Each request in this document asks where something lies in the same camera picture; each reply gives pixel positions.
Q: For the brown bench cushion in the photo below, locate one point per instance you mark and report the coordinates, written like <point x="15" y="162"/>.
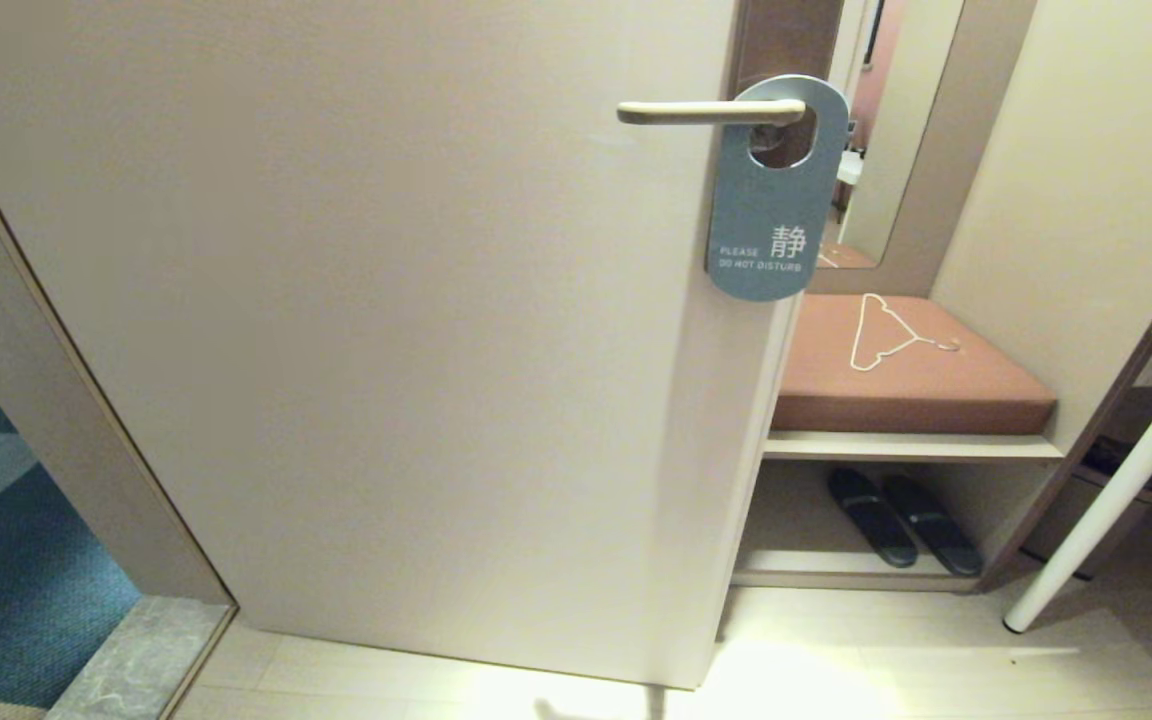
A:
<point x="916" y="390"/>

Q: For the white door hanger sign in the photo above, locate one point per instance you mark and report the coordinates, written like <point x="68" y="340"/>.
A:
<point x="766" y="210"/>

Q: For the dark slipper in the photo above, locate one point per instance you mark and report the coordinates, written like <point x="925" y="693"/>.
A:
<point x="936" y="525"/>
<point x="871" y="515"/>

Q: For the cream bench shelf unit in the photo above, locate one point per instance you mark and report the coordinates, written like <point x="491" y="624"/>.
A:
<point x="906" y="446"/>

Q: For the white room door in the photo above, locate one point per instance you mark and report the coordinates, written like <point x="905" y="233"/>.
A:
<point x="336" y="300"/>

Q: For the white table leg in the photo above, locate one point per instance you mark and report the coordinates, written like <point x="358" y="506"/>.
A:
<point x="1116" y="490"/>

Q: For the taupe framed wall mirror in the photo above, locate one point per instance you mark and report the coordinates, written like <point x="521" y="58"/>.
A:
<point x="896" y="120"/>

